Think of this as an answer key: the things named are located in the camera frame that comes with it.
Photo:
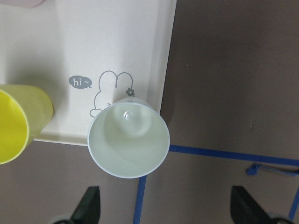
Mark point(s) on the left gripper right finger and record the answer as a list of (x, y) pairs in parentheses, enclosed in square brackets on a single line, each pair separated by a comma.
[(245, 210)]

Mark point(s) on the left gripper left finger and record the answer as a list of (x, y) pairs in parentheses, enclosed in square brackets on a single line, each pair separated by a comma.
[(88, 209)]

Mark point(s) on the yellow cup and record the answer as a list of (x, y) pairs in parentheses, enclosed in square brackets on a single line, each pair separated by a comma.
[(25, 111)]

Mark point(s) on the pink cup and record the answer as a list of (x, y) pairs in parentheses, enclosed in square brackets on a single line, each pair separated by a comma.
[(27, 3)]

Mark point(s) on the cream plastic tray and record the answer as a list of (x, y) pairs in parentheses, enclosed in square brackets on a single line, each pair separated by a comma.
[(86, 55)]

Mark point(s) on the cream white cup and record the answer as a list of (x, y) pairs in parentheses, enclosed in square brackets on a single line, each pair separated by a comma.
[(128, 139)]

